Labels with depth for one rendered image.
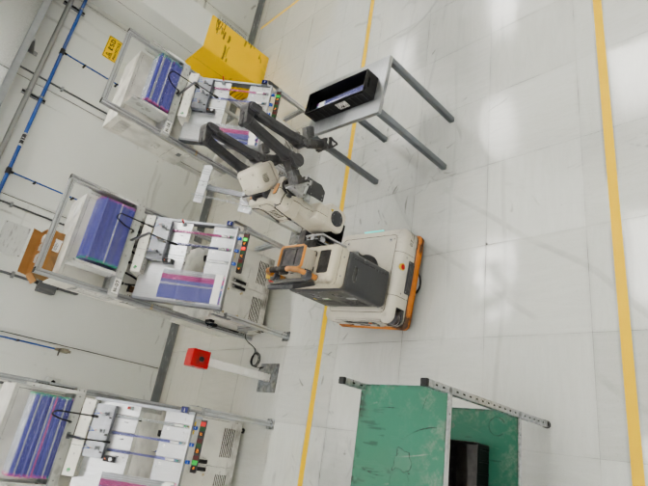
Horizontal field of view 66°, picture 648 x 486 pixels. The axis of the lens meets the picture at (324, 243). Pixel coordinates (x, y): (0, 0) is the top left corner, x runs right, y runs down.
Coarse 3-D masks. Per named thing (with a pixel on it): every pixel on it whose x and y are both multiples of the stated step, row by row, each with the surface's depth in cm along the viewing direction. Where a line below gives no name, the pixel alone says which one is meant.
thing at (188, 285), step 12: (168, 276) 390; (180, 276) 390; (192, 276) 389; (204, 276) 389; (216, 276) 388; (168, 288) 386; (180, 288) 386; (192, 288) 385; (204, 288) 385; (216, 288) 384; (192, 300) 381; (204, 300) 381; (216, 300) 381
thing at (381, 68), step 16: (384, 64) 332; (336, 80) 368; (384, 80) 325; (416, 80) 349; (384, 96) 323; (432, 96) 362; (352, 112) 337; (368, 112) 324; (384, 112) 321; (448, 112) 375; (320, 128) 358; (336, 128) 348; (368, 128) 414; (400, 128) 332; (416, 144) 343; (432, 160) 359; (368, 176) 407
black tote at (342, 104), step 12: (360, 72) 329; (372, 72) 327; (336, 84) 346; (348, 84) 343; (360, 84) 340; (372, 84) 326; (312, 96) 366; (324, 96) 363; (348, 96) 328; (360, 96) 326; (372, 96) 325; (312, 108) 365; (324, 108) 347; (336, 108) 344; (348, 108) 341; (312, 120) 365
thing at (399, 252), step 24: (360, 240) 362; (384, 240) 344; (408, 240) 335; (384, 264) 336; (408, 264) 333; (408, 288) 330; (336, 312) 351; (360, 312) 335; (384, 312) 320; (408, 312) 328
